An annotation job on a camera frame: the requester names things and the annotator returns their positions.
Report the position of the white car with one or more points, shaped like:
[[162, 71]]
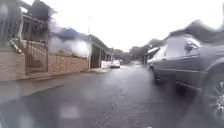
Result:
[[115, 64]]

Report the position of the row of trees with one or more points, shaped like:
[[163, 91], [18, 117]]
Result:
[[133, 52]]

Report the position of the pole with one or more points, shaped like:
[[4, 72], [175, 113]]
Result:
[[88, 50]]

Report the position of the wet grey asphalt road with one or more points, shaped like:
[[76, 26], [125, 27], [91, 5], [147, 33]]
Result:
[[110, 100]]

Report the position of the building with blue roof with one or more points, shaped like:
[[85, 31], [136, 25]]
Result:
[[71, 35]]

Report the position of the dark grey car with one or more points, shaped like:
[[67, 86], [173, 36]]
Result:
[[186, 66]]

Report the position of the house behind metal fence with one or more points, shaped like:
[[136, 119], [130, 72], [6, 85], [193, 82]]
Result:
[[36, 13]]

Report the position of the grey concrete pavement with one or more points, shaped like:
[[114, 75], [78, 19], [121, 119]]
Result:
[[20, 88]]

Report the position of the brick wall with metal fence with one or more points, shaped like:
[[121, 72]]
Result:
[[63, 64]]

